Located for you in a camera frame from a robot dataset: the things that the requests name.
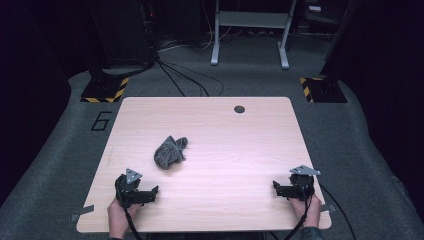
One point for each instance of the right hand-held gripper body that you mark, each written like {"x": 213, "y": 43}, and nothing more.
{"x": 301, "y": 186}

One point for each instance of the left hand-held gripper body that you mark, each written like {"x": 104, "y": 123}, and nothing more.
{"x": 128, "y": 191}

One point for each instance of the grey towel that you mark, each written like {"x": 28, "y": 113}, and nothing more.
{"x": 168, "y": 153}

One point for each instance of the person's left hand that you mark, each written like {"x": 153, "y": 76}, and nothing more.
{"x": 118, "y": 216}

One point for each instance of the person's right hand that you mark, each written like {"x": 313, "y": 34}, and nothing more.
{"x": 313, "y": 213}

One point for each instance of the grey tape strip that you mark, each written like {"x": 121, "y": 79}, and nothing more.
{"x": 328, "y": 208}
{"x": 81, "y": 212}

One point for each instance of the dark curtain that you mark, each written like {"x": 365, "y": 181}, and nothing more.
{"x": 383, "y": 83}
{"x": 33, "y": 83}

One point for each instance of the black cabinet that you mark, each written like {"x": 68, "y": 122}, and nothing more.
{"x": 120, "y": 30}

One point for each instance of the white metal stand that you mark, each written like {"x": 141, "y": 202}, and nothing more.
{"x": 253, "y": 20}

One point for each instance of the small white red box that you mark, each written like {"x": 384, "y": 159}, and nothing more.
{"x": 314, "y": 8}

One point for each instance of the black striped-edge base plate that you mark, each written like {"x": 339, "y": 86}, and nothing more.
{"x": 325, "y": 90}
{"x": 103, "y": 90}

